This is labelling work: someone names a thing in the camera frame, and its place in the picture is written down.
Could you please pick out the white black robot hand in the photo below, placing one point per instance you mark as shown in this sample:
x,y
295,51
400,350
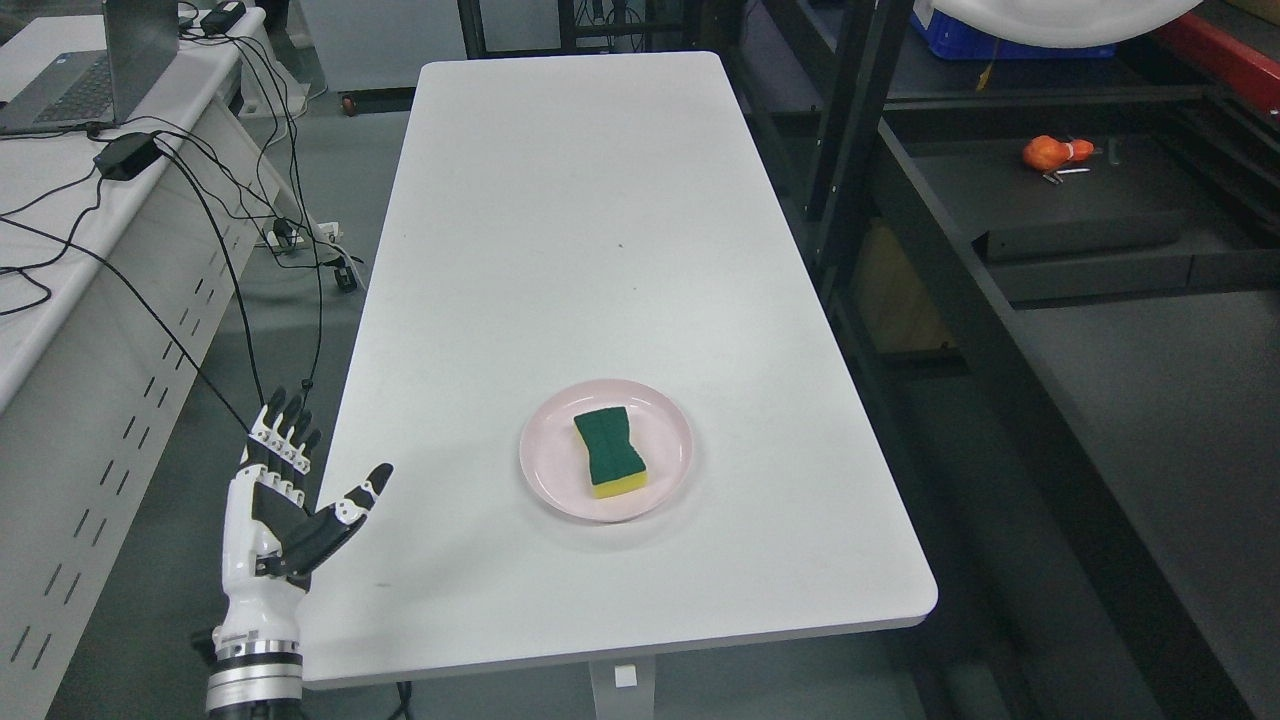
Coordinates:
x,y
274,536

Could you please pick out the green yellow sponge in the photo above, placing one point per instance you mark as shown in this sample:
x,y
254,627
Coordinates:
x,y
615,467

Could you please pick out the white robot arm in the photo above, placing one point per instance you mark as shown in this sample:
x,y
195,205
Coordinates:
x,y
251,677

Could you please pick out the dark metal shelf rack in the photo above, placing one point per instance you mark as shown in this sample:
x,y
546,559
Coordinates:
x,y
1073,374

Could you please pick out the orange toy on shelf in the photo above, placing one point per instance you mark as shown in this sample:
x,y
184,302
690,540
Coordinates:
x,y
1045,153

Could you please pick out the pink round plate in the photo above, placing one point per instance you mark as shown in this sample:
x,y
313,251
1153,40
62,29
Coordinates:
x,y
555,464

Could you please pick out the white side desk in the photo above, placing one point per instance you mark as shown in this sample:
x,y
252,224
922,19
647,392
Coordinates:
x,y
127,283

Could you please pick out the white power strip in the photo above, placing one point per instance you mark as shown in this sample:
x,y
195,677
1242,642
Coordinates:
x,y
290,239

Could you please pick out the white table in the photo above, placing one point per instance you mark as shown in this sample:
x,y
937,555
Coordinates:
x,y
561,219

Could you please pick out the black power adapter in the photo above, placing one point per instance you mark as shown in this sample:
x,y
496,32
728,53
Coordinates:
x,y
126,156

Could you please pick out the grey laptop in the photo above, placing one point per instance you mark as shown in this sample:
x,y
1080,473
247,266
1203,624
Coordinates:
x,y
84,89

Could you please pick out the black power brick far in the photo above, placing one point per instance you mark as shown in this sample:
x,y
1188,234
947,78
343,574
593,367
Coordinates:
x,y
221,18

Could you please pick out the white round lamp shade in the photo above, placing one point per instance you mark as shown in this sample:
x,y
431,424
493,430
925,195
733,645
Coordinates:
x,y
1058,23

